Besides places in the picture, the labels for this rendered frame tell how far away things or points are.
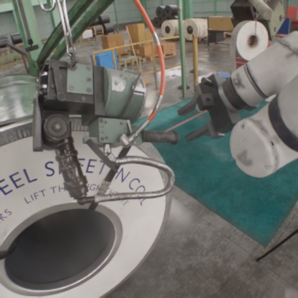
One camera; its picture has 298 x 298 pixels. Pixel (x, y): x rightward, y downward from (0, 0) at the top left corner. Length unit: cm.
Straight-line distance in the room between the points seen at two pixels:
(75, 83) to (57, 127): 11
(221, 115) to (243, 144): 19
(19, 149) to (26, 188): 13
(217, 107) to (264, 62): 15
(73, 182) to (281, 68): 49
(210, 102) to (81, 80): 29
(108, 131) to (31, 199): 37
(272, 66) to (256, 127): 18
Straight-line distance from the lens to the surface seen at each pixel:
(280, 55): 43
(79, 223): 134
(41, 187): 72
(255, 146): 29
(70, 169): 52
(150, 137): 58
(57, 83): 48
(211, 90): 51
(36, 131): 46
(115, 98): 50
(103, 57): 496
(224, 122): 48
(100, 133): 49
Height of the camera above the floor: 156
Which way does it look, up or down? 34 degrees down
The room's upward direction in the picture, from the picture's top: 7 degrees counter-clockwise
